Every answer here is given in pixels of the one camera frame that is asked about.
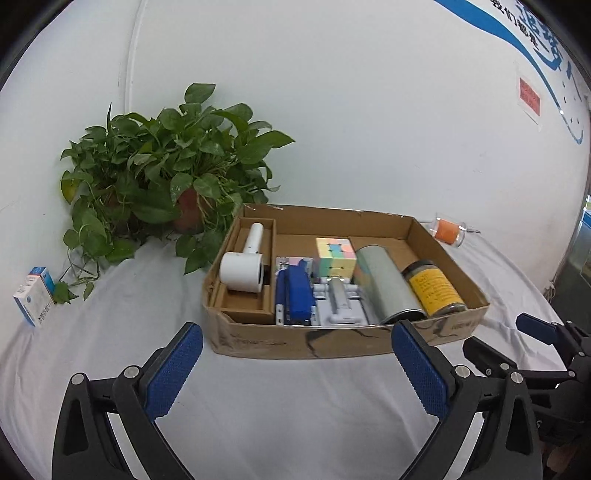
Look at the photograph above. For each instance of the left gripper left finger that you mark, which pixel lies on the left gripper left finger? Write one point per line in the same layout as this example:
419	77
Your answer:
85	446

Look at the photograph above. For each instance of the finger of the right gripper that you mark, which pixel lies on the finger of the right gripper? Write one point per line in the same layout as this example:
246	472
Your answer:
568	340
494	364

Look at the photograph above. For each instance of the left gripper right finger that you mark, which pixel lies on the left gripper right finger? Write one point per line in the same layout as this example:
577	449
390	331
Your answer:
508	445

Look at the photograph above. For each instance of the yellow label glass jar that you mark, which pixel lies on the yellow label glass jar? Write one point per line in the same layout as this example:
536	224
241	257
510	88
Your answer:
433	289

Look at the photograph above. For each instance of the silver metal tin can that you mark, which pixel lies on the silver metal tin can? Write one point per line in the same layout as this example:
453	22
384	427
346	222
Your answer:
385	293

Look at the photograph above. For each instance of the white rectangular device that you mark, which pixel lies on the white rectangular device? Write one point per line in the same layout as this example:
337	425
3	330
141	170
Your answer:
339	304

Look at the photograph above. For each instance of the pastel puzzle cube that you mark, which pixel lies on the pastel puzzle cube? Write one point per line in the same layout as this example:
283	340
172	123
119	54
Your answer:
335	258

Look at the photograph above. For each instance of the blue stapler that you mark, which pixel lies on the blue stapler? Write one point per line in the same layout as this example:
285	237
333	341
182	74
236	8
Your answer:
295	295

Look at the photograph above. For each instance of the white handheld hair dryer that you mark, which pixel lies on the white handheld hair dryer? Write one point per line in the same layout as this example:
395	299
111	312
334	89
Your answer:
243	271

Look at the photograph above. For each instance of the orange clear plastic jar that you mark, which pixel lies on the orange clear plastic jar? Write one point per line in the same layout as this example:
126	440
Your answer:
450	231

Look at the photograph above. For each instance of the grey table cloth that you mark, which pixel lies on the grey table cloth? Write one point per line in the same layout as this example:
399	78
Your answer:
234	418

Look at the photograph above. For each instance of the blue white medicine box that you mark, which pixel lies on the blue white medicine box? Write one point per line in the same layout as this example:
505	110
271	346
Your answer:
34	297

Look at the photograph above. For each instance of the large open cardboard box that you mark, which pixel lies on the large open cardboard box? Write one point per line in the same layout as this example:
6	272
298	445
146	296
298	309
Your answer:
297	283

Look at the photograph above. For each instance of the green potted plant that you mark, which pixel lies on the green potted plant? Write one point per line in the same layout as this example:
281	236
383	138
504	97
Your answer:
182	174

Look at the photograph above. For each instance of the red wall sign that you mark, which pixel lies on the red wall sign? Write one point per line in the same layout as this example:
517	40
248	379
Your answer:
529	99

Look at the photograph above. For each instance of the blue wall decal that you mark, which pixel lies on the blue wall decal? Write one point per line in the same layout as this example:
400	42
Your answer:
516	24

